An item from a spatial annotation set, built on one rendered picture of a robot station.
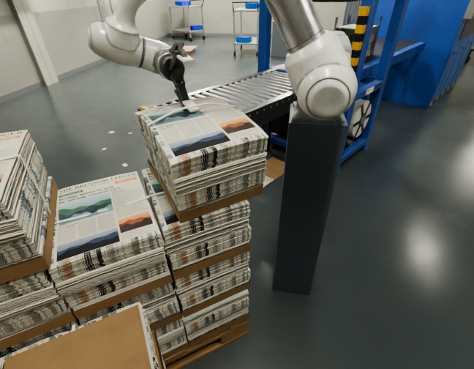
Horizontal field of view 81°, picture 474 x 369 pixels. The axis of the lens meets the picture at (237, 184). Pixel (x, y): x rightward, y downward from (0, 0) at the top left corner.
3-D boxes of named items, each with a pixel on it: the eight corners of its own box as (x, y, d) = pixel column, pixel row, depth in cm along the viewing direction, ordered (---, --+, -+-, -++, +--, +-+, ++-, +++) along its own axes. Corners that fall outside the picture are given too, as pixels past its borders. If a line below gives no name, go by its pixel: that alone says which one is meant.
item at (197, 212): (262, 194, 92) (263, 184, 89) (180, 224, 81) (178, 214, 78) (238, 166, 102) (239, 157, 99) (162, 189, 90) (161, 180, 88)
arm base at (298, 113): (338, 102, 113) (341, 88, 109) (345, 124, 95) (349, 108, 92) (292, 100, 115) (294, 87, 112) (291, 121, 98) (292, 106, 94)
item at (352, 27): (356, 60, 263) (363, 29, 248) (328, 56, 280) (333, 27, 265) (373, 54, 285) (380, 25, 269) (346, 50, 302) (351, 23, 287)
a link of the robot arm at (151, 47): (177, 81, 102) (140, 72, 94) (166, 70, 113) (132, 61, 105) (184, 50, 97) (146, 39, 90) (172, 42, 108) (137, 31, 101)
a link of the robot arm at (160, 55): (181, 74, 101) (186, 79, 97) (156, 77, 98) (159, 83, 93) (177, 47, 95) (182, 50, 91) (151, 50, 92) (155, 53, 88)
